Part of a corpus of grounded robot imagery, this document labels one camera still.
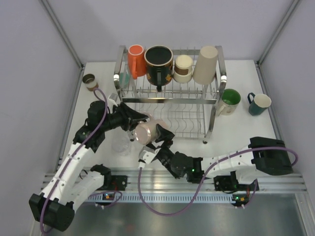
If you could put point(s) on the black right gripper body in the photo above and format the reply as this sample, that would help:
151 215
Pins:
167 155

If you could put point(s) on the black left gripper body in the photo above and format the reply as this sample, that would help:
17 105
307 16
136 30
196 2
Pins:
117 119

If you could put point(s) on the pink translucent tumbler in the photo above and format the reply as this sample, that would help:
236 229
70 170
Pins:
146 132

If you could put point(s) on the clear glass cup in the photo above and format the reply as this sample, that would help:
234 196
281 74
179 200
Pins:
121 144

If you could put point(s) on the steel two-tier dish rack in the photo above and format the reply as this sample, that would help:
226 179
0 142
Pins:
189 108

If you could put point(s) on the black mug with orange print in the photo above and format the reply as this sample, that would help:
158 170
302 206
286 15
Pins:
159 66

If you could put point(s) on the steel cup cream brown sleeve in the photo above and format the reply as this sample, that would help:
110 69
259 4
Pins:
183 69

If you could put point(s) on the beige paper cup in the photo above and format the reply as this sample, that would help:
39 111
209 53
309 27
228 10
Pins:
205 68

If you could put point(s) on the dark teal mug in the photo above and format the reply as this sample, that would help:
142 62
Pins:
258 103

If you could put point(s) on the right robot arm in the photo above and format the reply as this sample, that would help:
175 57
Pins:
262 157

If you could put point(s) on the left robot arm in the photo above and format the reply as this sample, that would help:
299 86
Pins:
56 205

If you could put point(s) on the teal cup behind rack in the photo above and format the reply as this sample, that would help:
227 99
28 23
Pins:
124 80

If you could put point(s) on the cream mug green inside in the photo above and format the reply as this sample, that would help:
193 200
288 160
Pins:
228 102

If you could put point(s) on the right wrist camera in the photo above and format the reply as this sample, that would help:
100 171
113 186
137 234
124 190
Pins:
146 156

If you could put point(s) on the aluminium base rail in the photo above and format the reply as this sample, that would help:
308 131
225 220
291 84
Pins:
160 181

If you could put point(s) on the perforated cable duct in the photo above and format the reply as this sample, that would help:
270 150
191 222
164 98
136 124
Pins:
164 198

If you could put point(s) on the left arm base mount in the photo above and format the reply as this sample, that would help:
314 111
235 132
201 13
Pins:
117 183

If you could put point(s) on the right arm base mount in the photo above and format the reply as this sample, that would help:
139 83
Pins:
229 184

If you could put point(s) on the aluminium frame post left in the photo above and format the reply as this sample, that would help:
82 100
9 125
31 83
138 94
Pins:
57 24

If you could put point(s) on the aluminium frame post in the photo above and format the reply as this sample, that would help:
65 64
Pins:
57 24
278 31

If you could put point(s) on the aluminium frame post right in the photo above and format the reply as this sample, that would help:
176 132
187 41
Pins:
278 31

